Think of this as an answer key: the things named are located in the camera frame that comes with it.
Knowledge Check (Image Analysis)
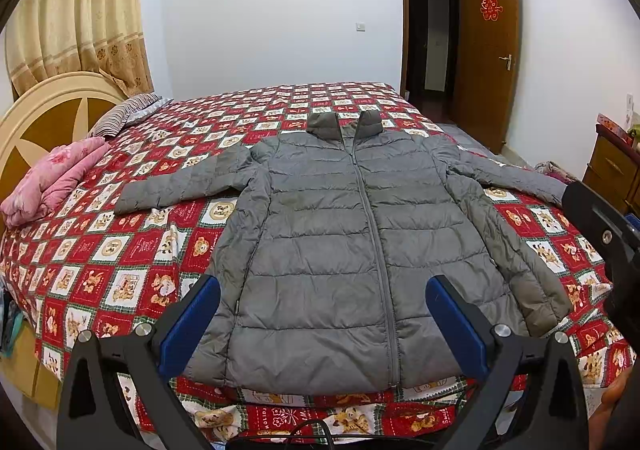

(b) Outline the grey puffer jacket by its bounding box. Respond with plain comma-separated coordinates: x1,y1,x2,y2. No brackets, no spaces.
115,110,572,396

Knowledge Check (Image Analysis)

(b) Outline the brown wooden door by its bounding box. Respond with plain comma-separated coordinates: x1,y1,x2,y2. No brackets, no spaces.
451,0,520,154

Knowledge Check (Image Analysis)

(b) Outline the red patchwork bear quilt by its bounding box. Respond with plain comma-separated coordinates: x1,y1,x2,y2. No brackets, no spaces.
0,80,637,446

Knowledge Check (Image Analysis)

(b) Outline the red double happiness sticker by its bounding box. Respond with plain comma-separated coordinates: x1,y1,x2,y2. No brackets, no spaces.
480,0,503,22

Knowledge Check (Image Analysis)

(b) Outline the silver door handle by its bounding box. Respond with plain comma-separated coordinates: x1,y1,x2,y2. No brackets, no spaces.
499,54,513,72

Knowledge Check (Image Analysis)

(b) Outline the beige patterned curtain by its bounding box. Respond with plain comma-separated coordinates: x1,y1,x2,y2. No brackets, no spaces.
6,0,153,96

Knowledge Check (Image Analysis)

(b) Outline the striped grey pillow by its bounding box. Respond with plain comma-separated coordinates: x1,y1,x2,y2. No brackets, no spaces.
88,92,172,139

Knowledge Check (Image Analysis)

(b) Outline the clothes pile on floor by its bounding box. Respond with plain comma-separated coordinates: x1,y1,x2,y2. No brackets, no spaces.
535,161,577,184

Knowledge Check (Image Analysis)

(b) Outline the pink folded blanket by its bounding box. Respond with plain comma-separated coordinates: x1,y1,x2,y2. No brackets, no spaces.
1,137,111,229

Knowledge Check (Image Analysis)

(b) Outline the cardboard box beside bed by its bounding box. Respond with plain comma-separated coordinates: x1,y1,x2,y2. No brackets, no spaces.
1,322,62,411

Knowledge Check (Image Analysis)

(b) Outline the cream round headboard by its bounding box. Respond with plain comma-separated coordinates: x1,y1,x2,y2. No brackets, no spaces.
1,72,125,197

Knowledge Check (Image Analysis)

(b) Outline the brown wooden nightstand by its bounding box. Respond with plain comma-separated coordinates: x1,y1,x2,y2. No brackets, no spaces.
582,125,640,217

